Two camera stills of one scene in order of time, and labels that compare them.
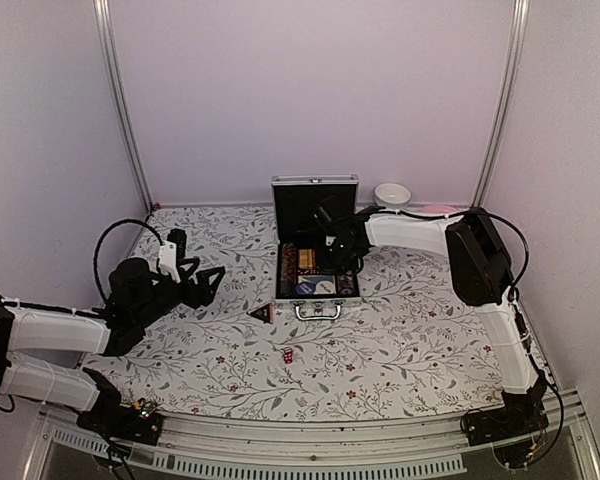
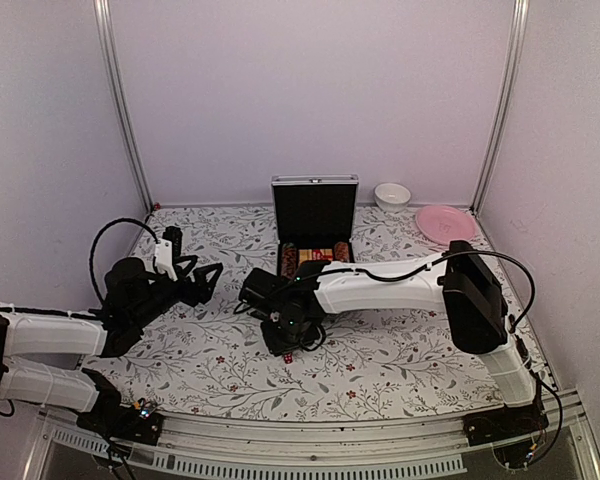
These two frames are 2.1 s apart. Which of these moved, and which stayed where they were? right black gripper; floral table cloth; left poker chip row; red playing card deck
Moved: right black gripper
Stayed: floral table cloth; left poker chip row; red playing card deck
